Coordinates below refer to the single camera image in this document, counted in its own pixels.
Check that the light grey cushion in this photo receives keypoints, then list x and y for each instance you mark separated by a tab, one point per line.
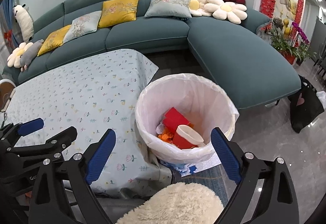
169	8
83	25

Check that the red white paper cup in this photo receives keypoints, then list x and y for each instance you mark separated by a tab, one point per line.
187	138

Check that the light grey cushion centre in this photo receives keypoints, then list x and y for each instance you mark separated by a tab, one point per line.
83	25

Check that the light grey cushion right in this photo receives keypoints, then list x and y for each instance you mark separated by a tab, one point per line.
169	8

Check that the black bag on floor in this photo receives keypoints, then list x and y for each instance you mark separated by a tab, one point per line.
305	106

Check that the potted flowers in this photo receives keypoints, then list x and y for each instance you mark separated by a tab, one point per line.
290	41

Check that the grey plush toy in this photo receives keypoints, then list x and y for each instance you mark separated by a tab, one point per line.
27	57

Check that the daisy flower pillow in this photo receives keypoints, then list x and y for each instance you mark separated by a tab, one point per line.
14	58
194	0

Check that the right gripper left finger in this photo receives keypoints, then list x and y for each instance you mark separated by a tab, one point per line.
49	203

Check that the dark green sectional sofa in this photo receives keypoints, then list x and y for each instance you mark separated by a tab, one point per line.
249	70

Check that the brown round stool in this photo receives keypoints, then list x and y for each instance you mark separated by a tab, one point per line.
7	91

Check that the yellow cushion centre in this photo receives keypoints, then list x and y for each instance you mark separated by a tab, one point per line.
118	11

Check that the floral light blue tablecloth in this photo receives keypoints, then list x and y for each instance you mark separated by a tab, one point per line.
93	95

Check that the yellow cushion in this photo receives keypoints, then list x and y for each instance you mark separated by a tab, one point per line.
54	40
118	11

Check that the daisy flower pillow left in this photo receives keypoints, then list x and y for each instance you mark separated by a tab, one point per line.
14	58

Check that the red paper box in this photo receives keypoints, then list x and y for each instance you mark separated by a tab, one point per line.
173	118

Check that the yellow cushion left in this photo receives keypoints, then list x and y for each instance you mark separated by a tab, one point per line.
54	40

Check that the daisy flower pillow right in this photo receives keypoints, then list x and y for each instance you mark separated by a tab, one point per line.
194	0

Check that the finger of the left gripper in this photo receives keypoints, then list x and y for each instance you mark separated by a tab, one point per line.
55	144
13	132

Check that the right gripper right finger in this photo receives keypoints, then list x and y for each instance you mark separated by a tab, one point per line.
277	202

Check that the white plush toy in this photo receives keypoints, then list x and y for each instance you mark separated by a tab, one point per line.
24	21

